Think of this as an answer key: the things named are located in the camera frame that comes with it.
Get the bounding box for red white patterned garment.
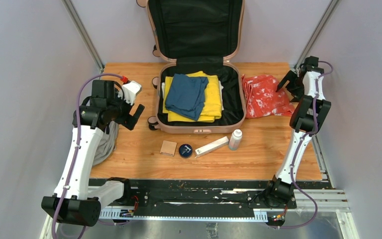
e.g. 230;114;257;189
241;75;294;119

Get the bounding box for tan square box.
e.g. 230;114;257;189
160;140;177;157

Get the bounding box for dark blue round tin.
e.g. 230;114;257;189
178;143;193;159

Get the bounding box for blue garment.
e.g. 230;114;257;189
165;74;208;120

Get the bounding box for white spray bottle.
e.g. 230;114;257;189
228;129;243;150

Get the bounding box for yellow garment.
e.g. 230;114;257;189
162;71;223;122

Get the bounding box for white long box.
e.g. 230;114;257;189
195;136;229;158

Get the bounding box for pink hard-shell suitcase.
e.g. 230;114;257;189
137;0;246;134

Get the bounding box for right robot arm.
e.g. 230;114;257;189
262;56;332;208

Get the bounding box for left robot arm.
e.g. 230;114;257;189
41;80;145;227

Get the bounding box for grey cloth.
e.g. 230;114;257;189
93;121;119;166

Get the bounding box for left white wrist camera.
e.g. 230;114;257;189
118;81;142;106

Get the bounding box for aluminium frame rail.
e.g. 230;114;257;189
41;179;358;239

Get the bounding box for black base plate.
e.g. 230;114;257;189
69;178;332;219

